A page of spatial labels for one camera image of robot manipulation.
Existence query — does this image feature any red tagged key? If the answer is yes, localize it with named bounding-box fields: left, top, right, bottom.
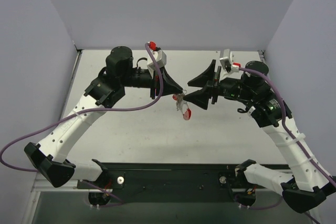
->
left=172, top=94, right=181, bottom=101

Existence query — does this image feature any red round key tag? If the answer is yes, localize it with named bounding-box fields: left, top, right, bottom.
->
left=183, top=109, right=192, bottom=121

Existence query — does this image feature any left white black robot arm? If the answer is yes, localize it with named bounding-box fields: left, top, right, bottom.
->
left=24, top=42, right=183, bottom=188

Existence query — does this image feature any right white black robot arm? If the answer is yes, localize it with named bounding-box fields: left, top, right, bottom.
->
left=184, top=61, right=335, bottom=214

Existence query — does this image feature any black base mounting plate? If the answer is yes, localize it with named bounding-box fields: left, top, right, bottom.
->
left=70, top=160, right=266, bottom=208

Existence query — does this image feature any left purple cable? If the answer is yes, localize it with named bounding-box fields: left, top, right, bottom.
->
left=0, top=40, right=166, bottom=174

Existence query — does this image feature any purple cable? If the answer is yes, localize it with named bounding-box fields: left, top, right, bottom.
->
left=0, top=40, right=166, bottom=174
left=237, top=66, right=336, bottom=188

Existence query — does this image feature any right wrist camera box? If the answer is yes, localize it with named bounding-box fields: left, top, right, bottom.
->
left=219, top=49, right=241, bottom=73

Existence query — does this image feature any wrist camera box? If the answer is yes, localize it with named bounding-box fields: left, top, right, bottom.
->
left=147, top=49, right=166, bottom=76
left=219, top=49, right=241, bottom=73

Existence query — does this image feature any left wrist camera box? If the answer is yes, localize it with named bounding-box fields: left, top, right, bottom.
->
left=147, top=49, right=166, bottom=76

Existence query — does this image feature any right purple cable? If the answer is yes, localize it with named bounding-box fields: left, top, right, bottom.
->
left=237, top=66, right=336, bottom=188

